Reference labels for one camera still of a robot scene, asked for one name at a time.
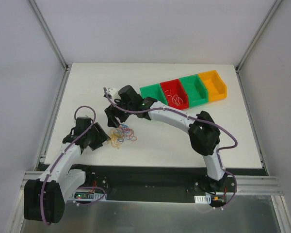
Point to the red bin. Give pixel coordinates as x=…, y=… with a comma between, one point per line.
x=175, y=94

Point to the yellow bin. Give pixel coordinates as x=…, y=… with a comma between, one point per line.
x=217, y=89

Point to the white cable duct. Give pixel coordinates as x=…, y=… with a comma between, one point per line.
x=206, y=199
x=86, y=196

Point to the green bin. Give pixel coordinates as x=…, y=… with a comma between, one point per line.
x=154, y=91
x=195, y=89

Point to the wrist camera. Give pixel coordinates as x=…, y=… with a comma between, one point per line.
x=113, y=93
x=85, y=116

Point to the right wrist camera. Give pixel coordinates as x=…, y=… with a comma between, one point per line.
x=113, y=93

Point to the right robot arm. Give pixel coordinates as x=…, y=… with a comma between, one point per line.
x=203, y=133

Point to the near green bin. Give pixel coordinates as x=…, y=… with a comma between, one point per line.
x=154, y=91

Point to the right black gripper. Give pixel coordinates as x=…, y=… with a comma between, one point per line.
x=117, y=111

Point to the far green bin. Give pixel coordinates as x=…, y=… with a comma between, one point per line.
x=195, y=89

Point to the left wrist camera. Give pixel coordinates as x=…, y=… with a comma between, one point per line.
x=85, y=116

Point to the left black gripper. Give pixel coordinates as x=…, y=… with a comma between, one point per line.
x=95, y=135

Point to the left white cable duct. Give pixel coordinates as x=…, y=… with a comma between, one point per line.
x=86, y=196

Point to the aluminium frame post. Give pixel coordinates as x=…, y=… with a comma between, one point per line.
x=48, y=34
x=259, y=33

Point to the right white cable duct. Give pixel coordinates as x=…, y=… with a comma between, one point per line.
x=206, y=199

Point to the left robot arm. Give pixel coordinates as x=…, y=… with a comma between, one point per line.
x=45, y=197

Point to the left aluminium frame post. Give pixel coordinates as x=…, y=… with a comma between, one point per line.
x=48, y=34

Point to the right aluminium frame post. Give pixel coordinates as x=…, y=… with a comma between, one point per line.
x=259, y=33

